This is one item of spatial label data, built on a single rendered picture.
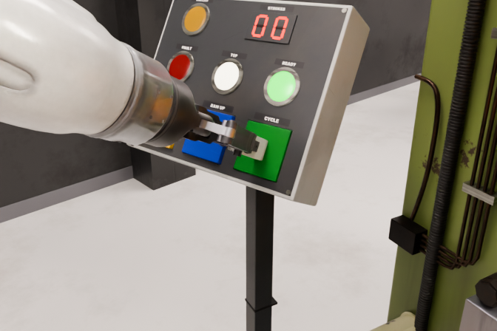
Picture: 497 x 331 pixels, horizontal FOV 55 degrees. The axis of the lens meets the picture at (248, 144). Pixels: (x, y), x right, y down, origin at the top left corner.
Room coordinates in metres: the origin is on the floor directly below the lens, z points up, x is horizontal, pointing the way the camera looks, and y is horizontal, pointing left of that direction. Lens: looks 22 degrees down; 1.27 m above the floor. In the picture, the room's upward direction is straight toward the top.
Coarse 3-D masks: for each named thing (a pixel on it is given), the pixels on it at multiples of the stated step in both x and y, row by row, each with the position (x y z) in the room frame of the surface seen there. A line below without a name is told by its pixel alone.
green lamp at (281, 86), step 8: (280, 72) 0.67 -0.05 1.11; (288, 72) 0.67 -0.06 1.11; (272, 80) 0.67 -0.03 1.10; (280, 80) 0.67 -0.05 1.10; (288, 80) 0.66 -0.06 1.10; (272, 88) 0.67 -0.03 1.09; (280, 88) 0.66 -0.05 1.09; (288, 88) 0.65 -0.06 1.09; (272, 96) 0.66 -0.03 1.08; (280, 96) 0.65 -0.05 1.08; (288, 96) 0.65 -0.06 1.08
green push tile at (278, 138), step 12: (264, 132) 0.63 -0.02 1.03; (276, 132) 0.63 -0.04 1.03; (288, 132) 0.62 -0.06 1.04; (276, 144) 0.62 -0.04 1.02; (264, 156) 0.61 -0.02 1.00; (276, 156) 0.61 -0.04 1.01; (240, 168) 0.62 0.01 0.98; (252, 168) 0.61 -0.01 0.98; (264, 168) 0.60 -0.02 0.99; (276, 168) 0.60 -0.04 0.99; (276, 180) 0.59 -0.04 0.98
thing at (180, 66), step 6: (174, 60) 0.79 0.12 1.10; (180, 60) 0.78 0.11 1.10; (186, 60) 0.78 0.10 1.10; (174, 66) 0.79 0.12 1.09; (180, 66) 0.78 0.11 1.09; (186, 66) 0.77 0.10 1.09; (174, 72) 0.78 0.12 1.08; (180, 72) 0.77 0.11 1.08; (186, 72) 0.77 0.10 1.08; (180, 78) 0.77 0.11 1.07
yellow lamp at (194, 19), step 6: (192, 12) 0.82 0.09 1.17; (198, 12) 0.82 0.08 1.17; (204, 12) 0.81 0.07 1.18; (186, 18) 0.82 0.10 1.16; (192, 18) 0.82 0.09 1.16; (198, 18) 0.81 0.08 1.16; (204, 18) 0.80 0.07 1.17; (186, 24) 0.82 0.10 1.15; (192, 24) 0.81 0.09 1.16; (198, 24) 0.80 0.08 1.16; (192, 30) 0.80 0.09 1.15
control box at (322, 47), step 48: (192, 0) 0.84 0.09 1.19; (240, 0) 0.78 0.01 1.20; (192, 48) 0.79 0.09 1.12; (240, 48) 0.74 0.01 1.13; (288, 48) 0.69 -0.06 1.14; (336, 48) 0.65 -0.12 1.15; (240, 96) 0.69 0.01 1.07; (336, 96) 0.65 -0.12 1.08; (144, 144) 0.74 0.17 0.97; (288, 144) 0.61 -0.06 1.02; (288, 192) 0.57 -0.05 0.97
